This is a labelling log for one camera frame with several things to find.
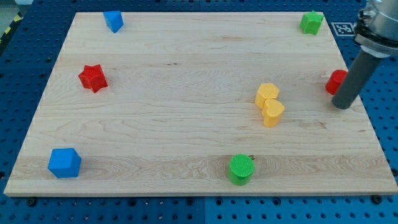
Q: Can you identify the red circle block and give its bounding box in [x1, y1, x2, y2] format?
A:
[325, 70, 348, 95]

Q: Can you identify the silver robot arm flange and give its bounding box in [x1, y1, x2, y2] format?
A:
[354, 0, 397, 58]

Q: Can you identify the green circle block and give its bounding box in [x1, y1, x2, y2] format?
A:
[228, 154, 255, 186]

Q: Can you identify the yellow hexagon block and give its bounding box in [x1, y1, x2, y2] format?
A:
[254, 83, 280, 109]

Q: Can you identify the wooden board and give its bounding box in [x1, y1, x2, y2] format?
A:
[4, 12, 397, 197]

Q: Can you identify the yellow heart block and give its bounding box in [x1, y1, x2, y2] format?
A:
[262, 99, 285, 128]

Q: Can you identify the red star block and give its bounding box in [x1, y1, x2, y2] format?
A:
[78, 64, 108, 93]

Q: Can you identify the blue triangle block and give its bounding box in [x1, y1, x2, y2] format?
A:
[103, 11, 124, 33]

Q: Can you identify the green star block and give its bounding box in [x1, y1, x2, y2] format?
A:
[300, 11, 324, 35]

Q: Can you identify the blue cube block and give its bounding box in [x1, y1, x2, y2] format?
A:
[47, 148, 81, 179]

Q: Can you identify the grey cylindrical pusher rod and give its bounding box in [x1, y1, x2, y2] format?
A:
[331, 50, 382, 110]

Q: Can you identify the white fiducial marker tag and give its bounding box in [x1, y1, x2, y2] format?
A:
[331, 22, 355, 37]

